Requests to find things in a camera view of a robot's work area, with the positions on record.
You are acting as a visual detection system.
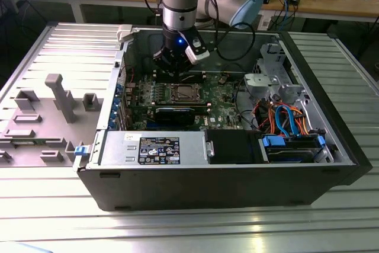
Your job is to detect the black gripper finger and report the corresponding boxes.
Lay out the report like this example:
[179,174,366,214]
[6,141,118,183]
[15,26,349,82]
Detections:
[176,57,194,84]
[152,49,176,78]

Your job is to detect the CPU socket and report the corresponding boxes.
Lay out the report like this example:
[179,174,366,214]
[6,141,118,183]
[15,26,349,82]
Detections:
[167,82,205,103]

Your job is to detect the grey case latch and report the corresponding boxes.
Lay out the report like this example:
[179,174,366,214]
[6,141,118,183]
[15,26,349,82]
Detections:
[117,24,134,43]

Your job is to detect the green motherboard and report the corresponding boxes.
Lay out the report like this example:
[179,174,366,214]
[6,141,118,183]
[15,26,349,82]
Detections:
[123,69,255,131]

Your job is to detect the black graphics card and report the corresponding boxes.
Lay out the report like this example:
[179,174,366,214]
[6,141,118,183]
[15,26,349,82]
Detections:
[153,105,197,127]

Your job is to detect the silver drive cage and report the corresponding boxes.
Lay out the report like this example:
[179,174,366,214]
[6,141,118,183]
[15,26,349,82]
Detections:
[242,42,306,100]

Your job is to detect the black drive bay box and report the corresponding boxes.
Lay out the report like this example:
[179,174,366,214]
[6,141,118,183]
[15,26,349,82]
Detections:
[207,130,261,164]

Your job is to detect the silver power supply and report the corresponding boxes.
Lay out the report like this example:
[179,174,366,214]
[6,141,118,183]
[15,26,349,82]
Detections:
[100,130,208,166]

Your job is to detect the black PC case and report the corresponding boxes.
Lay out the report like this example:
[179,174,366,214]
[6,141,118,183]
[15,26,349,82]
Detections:
[72,24,373,213]

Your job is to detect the hard disk in blue carrier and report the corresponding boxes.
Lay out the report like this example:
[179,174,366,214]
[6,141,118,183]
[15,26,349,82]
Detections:
[260,134,326,164]

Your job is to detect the grey parts rack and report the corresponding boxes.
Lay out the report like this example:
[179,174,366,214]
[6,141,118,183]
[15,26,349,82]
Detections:
[0,73,104,168]

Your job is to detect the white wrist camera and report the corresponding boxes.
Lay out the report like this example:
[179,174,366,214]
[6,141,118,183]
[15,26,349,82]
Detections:
[184,37,211,65]

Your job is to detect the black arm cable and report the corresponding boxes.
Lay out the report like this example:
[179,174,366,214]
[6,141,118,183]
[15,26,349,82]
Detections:
[204,0,256,62]

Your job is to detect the blue wire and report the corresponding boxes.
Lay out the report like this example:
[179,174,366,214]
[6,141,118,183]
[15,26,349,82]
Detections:
[274,103,301,138]

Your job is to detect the orange wire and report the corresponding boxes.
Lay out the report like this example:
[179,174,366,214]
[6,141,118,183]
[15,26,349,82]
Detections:
[257,100,311,135]

